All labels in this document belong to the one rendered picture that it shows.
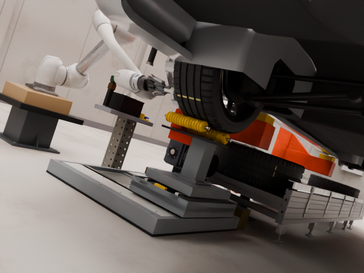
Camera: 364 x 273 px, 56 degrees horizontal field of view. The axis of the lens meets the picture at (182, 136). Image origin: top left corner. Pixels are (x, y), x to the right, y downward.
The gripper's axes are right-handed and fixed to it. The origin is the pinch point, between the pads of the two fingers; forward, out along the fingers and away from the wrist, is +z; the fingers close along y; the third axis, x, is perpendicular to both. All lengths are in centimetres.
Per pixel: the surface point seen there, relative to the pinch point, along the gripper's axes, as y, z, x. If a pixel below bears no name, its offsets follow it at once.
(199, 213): -43, 34, -30
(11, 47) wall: -68, -429, 98
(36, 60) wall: -101, -428, 125
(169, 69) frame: 10.1, -0.7, 3.2
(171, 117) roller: -13.7, 1.0, -4.5
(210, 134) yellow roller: -23.4, 19.6, 2.8
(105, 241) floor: -13, 33, -77
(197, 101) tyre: -0.3, 19.8, -2.8
